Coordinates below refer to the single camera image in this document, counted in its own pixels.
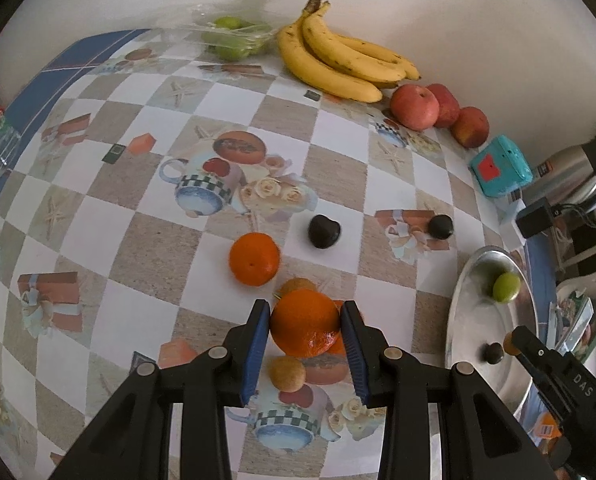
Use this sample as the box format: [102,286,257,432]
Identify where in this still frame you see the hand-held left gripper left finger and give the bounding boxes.
[65,299,271,480]

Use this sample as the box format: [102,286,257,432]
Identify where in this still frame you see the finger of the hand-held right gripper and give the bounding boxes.
[510,326,558,363]

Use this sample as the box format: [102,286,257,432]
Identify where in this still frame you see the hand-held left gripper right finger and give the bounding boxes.
[340,300,556,480]

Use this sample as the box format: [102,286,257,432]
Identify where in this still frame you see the round orange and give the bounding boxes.
[228,232,281,287]
[270,290,341,359]
[328,299,365,357]

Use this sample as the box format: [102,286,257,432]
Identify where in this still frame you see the stainless steel basin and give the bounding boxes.
[445,245,538,416]

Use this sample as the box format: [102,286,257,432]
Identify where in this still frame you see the light green fruit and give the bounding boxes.
[492,272,522,303]

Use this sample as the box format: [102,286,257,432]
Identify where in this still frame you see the orange bottle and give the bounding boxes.
[532,410,563,441]

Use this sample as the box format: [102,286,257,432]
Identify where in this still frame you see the white plastic chair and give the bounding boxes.
[552,260,596,306]

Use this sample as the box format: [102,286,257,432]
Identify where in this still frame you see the black power adapter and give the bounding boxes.
[515,196,558,239]

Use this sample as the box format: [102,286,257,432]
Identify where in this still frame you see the checked printed tablecloth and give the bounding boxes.
[0,27,548,480]

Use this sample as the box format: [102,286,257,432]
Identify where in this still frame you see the stainless steel kettle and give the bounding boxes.
[522,136,596,211]

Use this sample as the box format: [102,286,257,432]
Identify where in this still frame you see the teal storage box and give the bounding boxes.
[469,134,534,198]

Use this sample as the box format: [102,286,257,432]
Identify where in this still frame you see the red apple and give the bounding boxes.
[450,106,490,149]
[425,83,461,128]
[390,83,441,131]

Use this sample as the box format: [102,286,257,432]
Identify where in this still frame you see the yellow banana bunch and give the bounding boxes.
[277,0,423,104]

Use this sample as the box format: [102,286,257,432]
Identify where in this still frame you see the clear box of green fruit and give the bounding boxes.
[170,2,279,61]

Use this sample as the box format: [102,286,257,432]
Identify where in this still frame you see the black cables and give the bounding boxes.
[552,200,596,231]

